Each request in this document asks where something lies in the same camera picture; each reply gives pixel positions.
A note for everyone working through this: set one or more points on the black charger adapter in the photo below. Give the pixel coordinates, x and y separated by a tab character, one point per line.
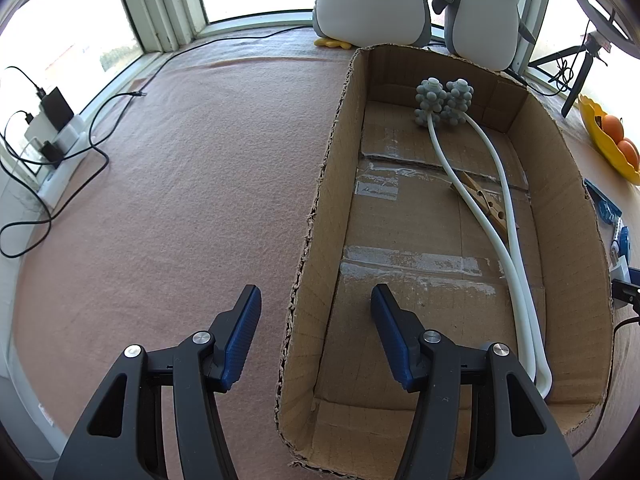
56	109

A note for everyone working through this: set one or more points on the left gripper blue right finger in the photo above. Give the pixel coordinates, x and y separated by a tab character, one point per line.
394	330

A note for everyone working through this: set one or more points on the open cardboard box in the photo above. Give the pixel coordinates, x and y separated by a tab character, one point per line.
385	212

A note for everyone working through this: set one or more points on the blue round tape measure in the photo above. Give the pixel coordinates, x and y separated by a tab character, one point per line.
621	245

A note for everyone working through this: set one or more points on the black tripod stand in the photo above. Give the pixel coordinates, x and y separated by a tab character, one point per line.
569	68

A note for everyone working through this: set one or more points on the orange fruit front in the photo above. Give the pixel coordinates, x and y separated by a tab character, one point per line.
631	153

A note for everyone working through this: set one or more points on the large plush penguin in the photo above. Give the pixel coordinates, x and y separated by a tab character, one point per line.
346	24

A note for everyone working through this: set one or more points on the blue plastic phone stand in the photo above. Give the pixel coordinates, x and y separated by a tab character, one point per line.
607	210

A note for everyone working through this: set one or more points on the white power strip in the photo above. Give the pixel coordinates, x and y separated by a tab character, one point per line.
61	152

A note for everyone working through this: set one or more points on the white neck massager roller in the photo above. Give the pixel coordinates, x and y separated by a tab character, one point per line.
448	104

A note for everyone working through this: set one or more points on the orange fruit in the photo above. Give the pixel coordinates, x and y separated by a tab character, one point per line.
613	127
631	153

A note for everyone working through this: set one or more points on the white usb power adapter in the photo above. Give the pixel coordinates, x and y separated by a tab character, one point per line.
620	271

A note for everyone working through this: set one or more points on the orange fruit rear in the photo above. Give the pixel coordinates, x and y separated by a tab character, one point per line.
613	127

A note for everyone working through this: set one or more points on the wooden clothespin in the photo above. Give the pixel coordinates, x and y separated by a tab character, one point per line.
488	204

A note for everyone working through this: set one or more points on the yellow leaf-shaped fruit bowl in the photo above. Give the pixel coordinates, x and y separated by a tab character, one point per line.
590	112

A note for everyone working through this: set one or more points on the small plush penguin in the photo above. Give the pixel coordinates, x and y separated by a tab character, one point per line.
485	32

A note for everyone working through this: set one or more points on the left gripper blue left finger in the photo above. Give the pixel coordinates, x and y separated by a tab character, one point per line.
236	332

